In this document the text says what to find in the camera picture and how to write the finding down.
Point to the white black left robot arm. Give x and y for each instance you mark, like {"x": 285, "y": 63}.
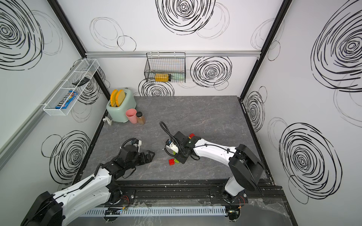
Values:
{"x": 64, "y": 206}

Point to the red small lego brick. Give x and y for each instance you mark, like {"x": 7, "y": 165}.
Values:
{"x": 171, "y": 162}

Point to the white wire wall shelf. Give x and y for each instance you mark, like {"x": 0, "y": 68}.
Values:
{"x": 82, "y": 68}

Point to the yellow box in basket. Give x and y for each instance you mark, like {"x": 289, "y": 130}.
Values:
{"x": 162, "y": 77}

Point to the black wire wall basket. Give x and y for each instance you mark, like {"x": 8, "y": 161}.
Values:
{"x": 164, "y": 62}

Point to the black remote on shelf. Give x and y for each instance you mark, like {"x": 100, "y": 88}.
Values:
{"x": 81, "y": 82}

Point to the light green box in basket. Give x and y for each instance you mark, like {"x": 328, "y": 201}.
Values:
{"x": 177, "y": 77}

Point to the pink plastic cup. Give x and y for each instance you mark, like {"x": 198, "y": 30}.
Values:
{"x": 131, "y": 115}

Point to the brown spice jar black lid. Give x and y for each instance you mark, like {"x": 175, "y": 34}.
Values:
{"x": 140, "y": 118}

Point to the white slotted cable duct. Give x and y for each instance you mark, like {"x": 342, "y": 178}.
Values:
{"x": 157, "y": 211}

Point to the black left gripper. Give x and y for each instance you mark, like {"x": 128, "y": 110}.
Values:
{"x": 149, "y": 158}

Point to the blue snack packet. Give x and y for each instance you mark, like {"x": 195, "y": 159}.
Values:
{"x": 67, "y": 99}

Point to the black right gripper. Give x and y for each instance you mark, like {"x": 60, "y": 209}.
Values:
{"x": 182, "y": 159}

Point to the mint green toaster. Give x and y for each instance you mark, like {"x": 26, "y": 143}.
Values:
{"x": 118, "y": 113}

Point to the toy bread slice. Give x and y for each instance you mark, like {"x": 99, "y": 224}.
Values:
{"x": 113, "y": 98}
{"x": 120, "y": 96}

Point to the left toy bread slice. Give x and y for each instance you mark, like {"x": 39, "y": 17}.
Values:
{"x": 113, "y": 98}

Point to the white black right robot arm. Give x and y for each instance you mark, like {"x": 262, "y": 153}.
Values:
{"x": 245, "y": 166}

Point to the right toy bread slice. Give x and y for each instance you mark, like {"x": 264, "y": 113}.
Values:
{"x": 120, "y": 96}

